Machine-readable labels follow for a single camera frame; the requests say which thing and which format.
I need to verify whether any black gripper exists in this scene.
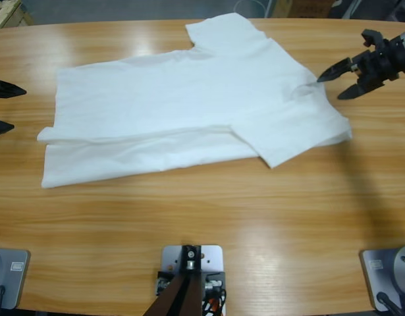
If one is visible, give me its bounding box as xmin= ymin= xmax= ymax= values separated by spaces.
xmin=316 ymin=41 xmax=404 ymax=101

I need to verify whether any white T-shirt with small print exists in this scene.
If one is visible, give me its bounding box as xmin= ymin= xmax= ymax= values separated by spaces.
xmin=36 ymin=12 xmax=354 ymax=190

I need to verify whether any black chair base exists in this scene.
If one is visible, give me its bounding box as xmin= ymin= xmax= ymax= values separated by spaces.
xmin=327 ymin=0 xmax=405 ymax=23

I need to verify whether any brown cardboard box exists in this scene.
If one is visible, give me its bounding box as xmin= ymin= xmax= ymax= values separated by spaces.
xmin=273 ymin=0 xmax=333 ymax=19

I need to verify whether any white round hoop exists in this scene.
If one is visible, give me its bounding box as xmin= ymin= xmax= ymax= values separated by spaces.
xmin=234 ymin=0 xmax=266 ymax=17

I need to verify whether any wrist dark camera bracket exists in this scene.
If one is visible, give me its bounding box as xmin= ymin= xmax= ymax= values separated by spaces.
xmin=360 ymin=28 xmax=387 ymax=49

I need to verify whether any arm grey base plate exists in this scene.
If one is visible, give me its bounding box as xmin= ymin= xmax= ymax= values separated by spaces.
xmin=359 ymin=244 xmax=405 ymax=312
xmin=0 ymin=248 xmax=31 ymax=310

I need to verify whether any grey white mount block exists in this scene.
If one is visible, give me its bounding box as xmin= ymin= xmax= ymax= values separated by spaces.
xmin=161 ymin=244 xmax=227 ymax=316

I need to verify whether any black orange cable bundle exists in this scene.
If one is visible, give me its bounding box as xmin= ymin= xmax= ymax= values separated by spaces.
xmin=202 ymin=279 xmax=228 ymax=316

